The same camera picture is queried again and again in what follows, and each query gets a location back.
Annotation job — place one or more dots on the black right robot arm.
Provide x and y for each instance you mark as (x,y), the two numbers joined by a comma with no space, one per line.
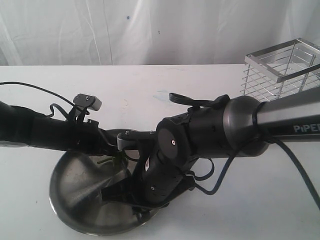
(220,128)

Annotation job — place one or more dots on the green round object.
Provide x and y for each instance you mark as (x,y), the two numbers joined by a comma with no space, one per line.
(115,159)

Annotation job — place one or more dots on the white backdrop curtain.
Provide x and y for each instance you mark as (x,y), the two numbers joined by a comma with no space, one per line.
(149,32)

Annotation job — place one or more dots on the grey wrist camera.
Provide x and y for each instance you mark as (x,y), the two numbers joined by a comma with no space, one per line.
(87,101)
(135,140)

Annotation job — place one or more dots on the round stainless steel plate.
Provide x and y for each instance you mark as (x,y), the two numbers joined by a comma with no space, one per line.
(74,194)

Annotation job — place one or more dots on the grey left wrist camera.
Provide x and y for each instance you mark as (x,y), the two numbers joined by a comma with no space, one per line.
(87,101)

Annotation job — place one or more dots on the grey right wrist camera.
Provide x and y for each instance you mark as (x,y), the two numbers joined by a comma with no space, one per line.
(135,140)

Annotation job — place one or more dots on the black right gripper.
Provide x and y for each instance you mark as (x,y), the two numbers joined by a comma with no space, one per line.
(131,192)

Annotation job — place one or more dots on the chrome wire utensil basket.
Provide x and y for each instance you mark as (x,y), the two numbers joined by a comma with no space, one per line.
(281,70)

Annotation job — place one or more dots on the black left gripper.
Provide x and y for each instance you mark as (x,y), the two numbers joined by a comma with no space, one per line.
(89,139)

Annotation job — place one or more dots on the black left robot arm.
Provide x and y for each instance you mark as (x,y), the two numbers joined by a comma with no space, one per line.
(23,127)

